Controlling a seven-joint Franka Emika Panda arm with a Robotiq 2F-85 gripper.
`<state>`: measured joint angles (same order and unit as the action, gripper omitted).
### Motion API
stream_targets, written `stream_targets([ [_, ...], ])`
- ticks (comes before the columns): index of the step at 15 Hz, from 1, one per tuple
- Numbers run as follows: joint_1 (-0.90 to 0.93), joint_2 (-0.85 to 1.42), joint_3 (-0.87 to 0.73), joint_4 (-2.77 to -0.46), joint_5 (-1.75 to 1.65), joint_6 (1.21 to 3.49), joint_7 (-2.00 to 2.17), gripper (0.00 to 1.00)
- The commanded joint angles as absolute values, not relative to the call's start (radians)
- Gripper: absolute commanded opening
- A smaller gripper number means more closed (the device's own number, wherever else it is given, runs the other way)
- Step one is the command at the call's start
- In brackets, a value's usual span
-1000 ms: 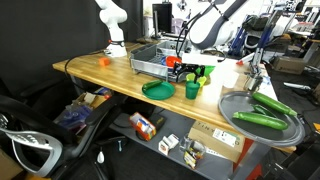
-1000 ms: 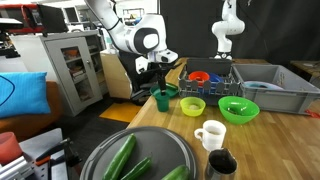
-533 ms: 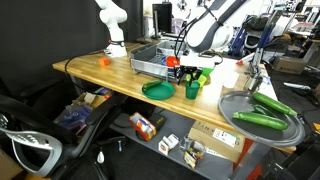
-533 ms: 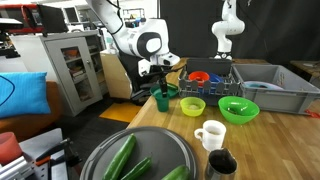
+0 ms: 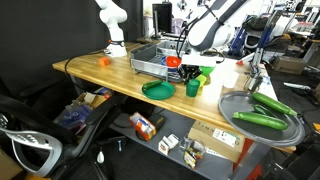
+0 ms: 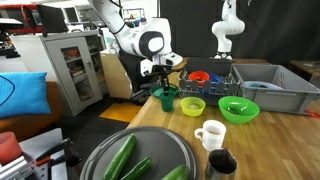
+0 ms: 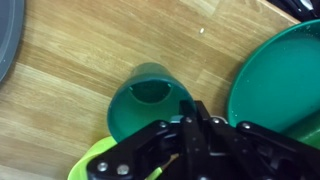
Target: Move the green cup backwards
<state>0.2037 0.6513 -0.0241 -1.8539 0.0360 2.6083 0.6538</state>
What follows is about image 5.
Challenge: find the small white box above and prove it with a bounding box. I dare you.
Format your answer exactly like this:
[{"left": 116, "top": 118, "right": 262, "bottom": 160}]
[{"left": 157, "top": 133, "right": 180, "bottom": 156}]

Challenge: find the orange plastic bowl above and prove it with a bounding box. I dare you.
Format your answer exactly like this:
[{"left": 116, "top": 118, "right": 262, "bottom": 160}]
[{"left": 165, "top": 55, "right": 183, "bottom": 69}]

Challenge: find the cardboard box on floor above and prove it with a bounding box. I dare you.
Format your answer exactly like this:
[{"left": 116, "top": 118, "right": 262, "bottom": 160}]
[{"left": 272, "top": 55, "right": 308, "bottom": 76}]

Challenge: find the grey round tray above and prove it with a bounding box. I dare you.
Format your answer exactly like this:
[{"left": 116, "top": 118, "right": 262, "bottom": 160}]
[{"left": 217, "top": 90, "right": 306, "bottom": 148}]

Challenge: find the long green cucumber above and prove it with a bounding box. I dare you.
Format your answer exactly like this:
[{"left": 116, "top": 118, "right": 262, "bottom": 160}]
[
  {"left": 251, "top": 91, "right": 298, "bottom": 117},
  {"left": 232, "top": 111, "right": 289, "bottom": 131}
]

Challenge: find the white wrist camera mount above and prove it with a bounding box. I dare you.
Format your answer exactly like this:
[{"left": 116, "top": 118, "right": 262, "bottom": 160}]
[{"left": 181, "top": 54, "right": 226, "bottom": 68}]

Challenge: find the dark green plastic cup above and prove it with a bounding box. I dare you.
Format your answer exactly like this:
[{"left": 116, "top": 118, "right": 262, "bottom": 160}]
[{"left": 185, "top": 79, "right": 201, "bottom": 98}]

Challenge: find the black flat case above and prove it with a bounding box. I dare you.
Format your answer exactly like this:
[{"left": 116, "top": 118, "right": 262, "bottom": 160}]
[{"left": 148, "top": 112, "right": 167, "bottom": 131}]

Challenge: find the blue metal stand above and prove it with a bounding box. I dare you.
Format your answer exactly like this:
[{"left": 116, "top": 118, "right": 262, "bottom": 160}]
[{"left": 249, "top": 9, "right": 284, "bottom": 73}]

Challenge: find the grey plastic bin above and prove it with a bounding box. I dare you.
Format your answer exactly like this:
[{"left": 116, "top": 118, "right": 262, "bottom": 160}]
[{"left": 155, "top": 39, "right": 191, "bottom": 58}]

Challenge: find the orange white box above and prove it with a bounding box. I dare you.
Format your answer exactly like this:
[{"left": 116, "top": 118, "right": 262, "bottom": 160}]
[{"left": 129, "top": 111, "right": 158, "bottom": 142}]

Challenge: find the clear plastic container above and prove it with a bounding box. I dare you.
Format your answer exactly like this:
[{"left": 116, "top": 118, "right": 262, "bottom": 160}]
[{"left": 179, "top": 136, "right": 207, "bottom": 170}]

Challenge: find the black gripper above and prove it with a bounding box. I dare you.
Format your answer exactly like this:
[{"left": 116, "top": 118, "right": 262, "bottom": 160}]
[{"left": 178, "top": 64, "right": 203, "bottom": 85}]

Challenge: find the short green cucumber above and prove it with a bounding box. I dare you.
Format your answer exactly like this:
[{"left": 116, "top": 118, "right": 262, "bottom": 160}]
[{"left": 142, "top": 79, "right": 164, "bottom": 91}]

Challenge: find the pile of plastic bags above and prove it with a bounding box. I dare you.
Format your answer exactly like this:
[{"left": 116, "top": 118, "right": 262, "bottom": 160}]
[{"left": 53, "top": 87, "right": 114, "bottom": 134}]

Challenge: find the metal cup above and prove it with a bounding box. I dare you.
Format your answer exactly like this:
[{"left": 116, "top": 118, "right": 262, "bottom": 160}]
[{"left": 244, "top": 73, "right": 264, "bottom": 94}]

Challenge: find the dark upright monitor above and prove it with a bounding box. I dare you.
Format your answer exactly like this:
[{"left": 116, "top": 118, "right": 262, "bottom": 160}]
[{"left": 151, "top": 2, "right": 174, "bottom": 34}]

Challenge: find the small white object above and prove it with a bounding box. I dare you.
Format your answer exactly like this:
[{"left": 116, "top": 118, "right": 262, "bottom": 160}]
[{"left": 96, "top": 149, "right": 105, "bottom": 165}]

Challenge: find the black office chair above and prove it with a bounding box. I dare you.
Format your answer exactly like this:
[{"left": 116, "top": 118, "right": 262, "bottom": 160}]
[{"left": 0, "top": 91, "right": 129, "bottom": 179}]

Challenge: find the black curtain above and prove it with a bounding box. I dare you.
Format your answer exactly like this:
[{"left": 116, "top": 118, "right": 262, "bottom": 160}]
[{"left": 0, "top": 0, "right": 144, "bottom": 98}]

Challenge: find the dark green plate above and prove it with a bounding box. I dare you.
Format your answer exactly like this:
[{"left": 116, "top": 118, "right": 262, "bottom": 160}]
[{"left": 141, "top": 80, "right": 176, "bottom": 101}]

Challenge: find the bright green bowl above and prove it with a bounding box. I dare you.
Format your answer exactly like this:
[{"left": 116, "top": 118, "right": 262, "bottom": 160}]
[{"left": 199, "top": 65, "right": 216, "bottom": 77}]

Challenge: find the large cardboard box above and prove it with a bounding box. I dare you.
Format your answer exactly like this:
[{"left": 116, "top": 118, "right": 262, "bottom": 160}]
[{"left": 187, "top": 119, "right": 247, "bottom": 164}]

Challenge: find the black table cable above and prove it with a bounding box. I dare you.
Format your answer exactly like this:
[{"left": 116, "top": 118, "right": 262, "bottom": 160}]
[{"left": 63, "top": 49, "right": 113, "bottom": 96}]

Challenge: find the grey dish rack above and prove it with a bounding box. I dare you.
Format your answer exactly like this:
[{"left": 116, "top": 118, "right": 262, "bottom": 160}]
[{"left": 129, "top": 43, "right": 184, "bottom": 84}]

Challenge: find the yellow-green bowl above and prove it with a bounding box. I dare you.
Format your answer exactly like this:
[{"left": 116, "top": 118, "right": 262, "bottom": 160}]
[{"left": 194, "top": 73, "right": 208, "bottom": 88}]

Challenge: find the thin curved green cucumber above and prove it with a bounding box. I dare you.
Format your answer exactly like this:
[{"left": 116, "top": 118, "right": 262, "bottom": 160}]
[{"left": 250, "top": 103, "right": 278, "bottom": 119}]

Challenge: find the orange block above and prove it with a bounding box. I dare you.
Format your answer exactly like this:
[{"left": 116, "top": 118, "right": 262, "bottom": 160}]
[{"left": 98, "top": 56, "right": 111, "bottom": 66}]

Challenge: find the grey lower table shelf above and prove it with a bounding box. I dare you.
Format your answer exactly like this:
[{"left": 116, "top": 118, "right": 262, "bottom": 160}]
[{"left": 109, "top": 108, "right": 268, "bottom": 180}]

